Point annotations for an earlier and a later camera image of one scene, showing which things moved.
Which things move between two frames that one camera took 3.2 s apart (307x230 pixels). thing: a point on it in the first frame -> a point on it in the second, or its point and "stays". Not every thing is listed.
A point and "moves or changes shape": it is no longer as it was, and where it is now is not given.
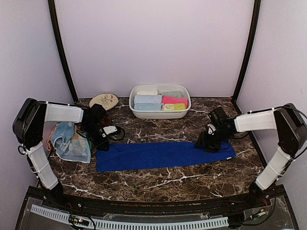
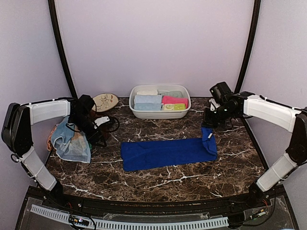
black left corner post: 53,19 stays
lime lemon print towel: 174,106 stays
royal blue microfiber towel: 129,156 moves or changes shape
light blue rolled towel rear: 148,99 stays
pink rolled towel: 171,99 stays
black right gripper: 204,139 -> 207,122
